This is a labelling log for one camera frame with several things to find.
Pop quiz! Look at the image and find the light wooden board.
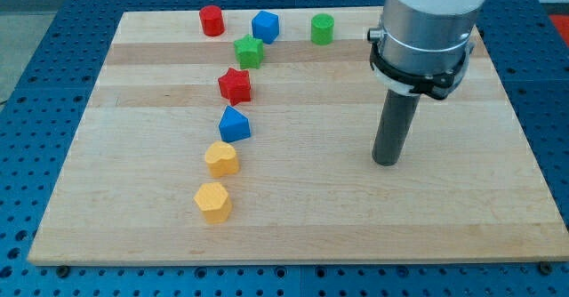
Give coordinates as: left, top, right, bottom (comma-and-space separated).
28, 7, 568, 266

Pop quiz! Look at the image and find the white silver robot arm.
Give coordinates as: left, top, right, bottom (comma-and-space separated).
367, 0, 485, 100

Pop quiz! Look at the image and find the green cylinder block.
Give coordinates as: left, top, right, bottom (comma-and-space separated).
310, 13, 335, 45

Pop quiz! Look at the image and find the yellow heart block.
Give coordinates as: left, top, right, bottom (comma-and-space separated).
204, 140, 240, 178

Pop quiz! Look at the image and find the blue triangle block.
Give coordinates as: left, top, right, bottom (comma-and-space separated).
218, 106, 251, 142

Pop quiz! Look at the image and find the red cylinder block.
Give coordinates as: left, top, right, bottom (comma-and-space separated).
199, 5, 225, 36

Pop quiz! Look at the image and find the yellow hexagon block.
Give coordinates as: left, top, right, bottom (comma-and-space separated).
194, 182, 233, 224

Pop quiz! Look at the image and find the red star block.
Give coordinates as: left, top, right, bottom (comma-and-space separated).
218, 68, 252, 106

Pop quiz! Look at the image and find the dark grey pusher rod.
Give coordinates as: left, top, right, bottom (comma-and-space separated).
372, 90, 420, 166

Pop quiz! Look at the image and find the blue cube block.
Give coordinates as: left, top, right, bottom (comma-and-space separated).
252, 11, 280, 44

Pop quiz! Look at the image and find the green star block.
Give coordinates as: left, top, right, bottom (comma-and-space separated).
233, 34, 264, 69

